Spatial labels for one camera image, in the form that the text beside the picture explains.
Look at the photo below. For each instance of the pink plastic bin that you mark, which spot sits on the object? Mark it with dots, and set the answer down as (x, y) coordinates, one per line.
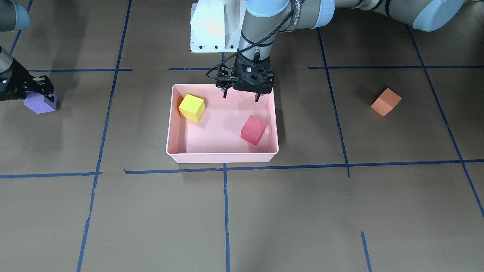
(216, 137)

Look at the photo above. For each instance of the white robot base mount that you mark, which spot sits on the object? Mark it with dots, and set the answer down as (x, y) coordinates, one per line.
(217, 25)

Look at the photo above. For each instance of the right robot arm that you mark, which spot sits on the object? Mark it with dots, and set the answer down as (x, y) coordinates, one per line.
(13, 17)

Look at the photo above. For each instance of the purple foam block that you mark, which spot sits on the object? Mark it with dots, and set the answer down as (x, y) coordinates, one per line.
(40, 104)

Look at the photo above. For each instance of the brown paper table cover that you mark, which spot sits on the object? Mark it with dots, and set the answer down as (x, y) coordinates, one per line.
(90, 187)

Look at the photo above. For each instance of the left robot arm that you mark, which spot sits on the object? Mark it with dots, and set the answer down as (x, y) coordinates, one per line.
(264, 19)

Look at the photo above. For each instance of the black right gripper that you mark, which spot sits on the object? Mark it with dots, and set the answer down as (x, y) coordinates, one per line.
(13, 84)

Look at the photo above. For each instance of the yellow foam block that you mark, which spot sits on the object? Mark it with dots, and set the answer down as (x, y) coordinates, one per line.
(192, 107)

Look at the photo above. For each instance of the orange foam block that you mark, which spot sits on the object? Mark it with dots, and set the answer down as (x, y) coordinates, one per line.
(386, 102)

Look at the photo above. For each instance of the red foam block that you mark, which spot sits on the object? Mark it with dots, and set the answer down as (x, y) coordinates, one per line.
(253, 130)

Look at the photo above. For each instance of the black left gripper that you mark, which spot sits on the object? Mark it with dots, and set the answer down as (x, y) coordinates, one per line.
(226, 80)

